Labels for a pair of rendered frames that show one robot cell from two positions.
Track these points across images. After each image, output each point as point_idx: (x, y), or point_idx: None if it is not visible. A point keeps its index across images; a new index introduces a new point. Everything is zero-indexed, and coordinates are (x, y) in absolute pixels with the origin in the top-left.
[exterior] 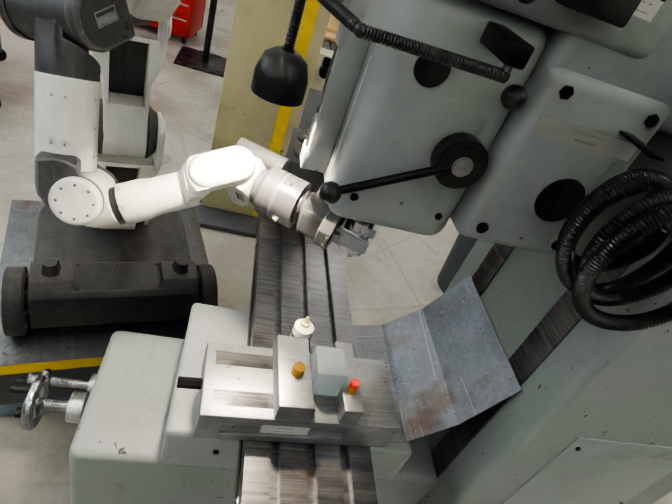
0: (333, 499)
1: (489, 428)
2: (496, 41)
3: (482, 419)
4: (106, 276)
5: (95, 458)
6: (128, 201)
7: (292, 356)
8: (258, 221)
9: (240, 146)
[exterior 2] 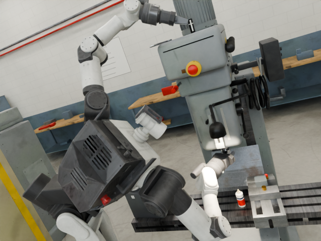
0: (297, 192)
1: (262, 160)
2: (238, 82)
3: None
4: None
5: None
6: (219, 212)
7: (257, 191)
8: (161, 226)
9: (202, 169)
